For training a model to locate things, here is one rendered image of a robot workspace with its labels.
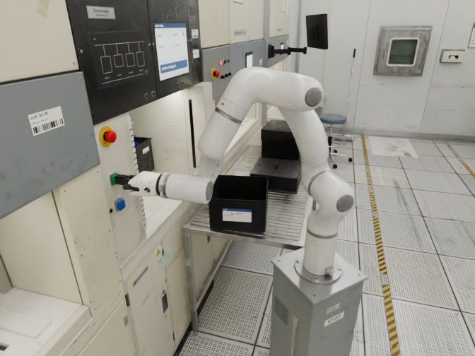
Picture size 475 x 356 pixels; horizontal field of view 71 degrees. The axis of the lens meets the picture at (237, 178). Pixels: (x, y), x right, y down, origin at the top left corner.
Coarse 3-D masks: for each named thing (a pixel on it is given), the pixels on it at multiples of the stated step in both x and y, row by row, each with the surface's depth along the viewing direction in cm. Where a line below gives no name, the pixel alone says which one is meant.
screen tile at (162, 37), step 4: (160, 32) 129; (164, 32) 132; (160, 36) 130; (164, 36) 132; (160, 40) 130; (164, 40) 133; (168, 40) 136; (160, 52) 131; (164, 52) 134; (168, 52) 137; (172, 52) 140; (160, 56) 131; (164, 56) 134; (168, 56) 137; (172, 56) 141; (160, 60) 132; (164, 60) 134
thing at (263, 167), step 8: (264, 160) 217; (272, 160) 217; (280, 160) 217; (288, 160) 217; (296, 160) 217; (256, 168) 206; (264, 168) 205; (272, 168) 205; (280, 168) 205; (288, 168) 205; (296, 168) 205; (256, 176) 198; (264, 176) 197; (272, 176) 195; (280, 176) 195; (288, 176) 194; (296, 176) 194; (272, 184) 197; (280, 184) 196; (288, 184) 194; (296, 184) 194; (288, 192) 196; (296, 192) 196
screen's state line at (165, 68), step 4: (184, 60) 152; (164, 64) 135; (168, 64) 138; (172, 64) 141; (176, 64) 144; (180, 64) 148; (184, 64) 152; (160, 68) 132; (164, 68) 135; (168, 68) 138; (172, 68) 142; (176, 68) 145; (180, 68) 149; (160, 72) 133; (164, 72) 135
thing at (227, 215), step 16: (224, 176) 180; (240, 176) 178; (224, 192) 184; (240, 192) 182; (256, 192) 181; (224, 208) 156; (240, 208) 155; (256, 208) 154; (224, 224) 160; (240, 224) 159; (256, 224) 158
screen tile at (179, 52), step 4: (172, 32) 138; (176, 32) 141; (180, 32) 145; (184, 32) 149; (176, 36) 142; (180, 36) 145; (184, 36) 149; (176, 40) 142; (180, 40) 146; (184, 40) 150; (184, 44) 150; (176, 48) 143; (180, 48) 147; (184, 48) 151; (176, 52) 143; (180, 52) 147; (184, 52) 151; (176, 56) 144; (180, 56) 147; (184, 56) 151
